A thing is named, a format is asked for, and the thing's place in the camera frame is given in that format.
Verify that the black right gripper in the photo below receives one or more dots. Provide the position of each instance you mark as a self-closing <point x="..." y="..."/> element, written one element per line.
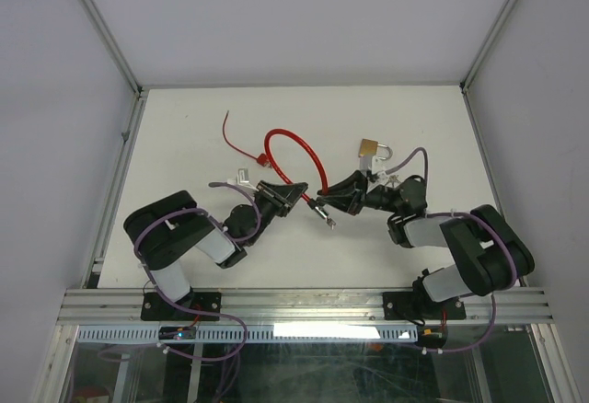
<point x="351" y="202"/>

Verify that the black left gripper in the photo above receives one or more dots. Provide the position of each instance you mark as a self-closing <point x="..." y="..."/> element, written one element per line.
<point x="281" y="193"/>

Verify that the large padlock keys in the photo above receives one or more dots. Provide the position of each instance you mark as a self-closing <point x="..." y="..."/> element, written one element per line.
<point x="391" y="180"/>

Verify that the red cable lock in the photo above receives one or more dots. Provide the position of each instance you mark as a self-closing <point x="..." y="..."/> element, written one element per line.
<point x="294" y="160"/>

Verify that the large brass padlock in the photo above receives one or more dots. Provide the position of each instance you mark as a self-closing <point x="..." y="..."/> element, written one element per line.
<point x="372" y="148"/>

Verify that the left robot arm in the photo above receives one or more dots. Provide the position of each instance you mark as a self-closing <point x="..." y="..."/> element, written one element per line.
<point x="164" y="231"/>

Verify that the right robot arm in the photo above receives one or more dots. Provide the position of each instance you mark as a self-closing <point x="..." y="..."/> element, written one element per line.
<point x="487" y="254"/>

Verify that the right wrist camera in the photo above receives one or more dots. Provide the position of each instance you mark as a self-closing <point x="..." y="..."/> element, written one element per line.
<point x="371" y="166"/>

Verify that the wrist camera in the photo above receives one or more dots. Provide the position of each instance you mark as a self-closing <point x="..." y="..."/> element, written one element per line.
<point x="371" y="166"/>
<point x="242" y="180"/>

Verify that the cable lock keys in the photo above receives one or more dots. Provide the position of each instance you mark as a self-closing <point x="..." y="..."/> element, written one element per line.
<point x="330" y="222"/>

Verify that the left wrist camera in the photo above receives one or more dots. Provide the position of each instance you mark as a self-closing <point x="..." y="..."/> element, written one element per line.
<point x="242" y="180"/>

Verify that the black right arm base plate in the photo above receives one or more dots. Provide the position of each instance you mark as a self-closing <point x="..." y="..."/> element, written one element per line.
<point x="414" y="307"/>

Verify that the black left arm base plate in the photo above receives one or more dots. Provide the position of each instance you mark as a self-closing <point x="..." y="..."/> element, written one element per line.
<point x="203" y="306"/>

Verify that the aluminium mounting rail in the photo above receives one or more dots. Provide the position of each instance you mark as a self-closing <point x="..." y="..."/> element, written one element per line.
<point x="102" y="306"/>

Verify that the white slotted cable duct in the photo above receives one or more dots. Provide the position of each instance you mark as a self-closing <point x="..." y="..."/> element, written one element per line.
<point x="297" y="332"/>

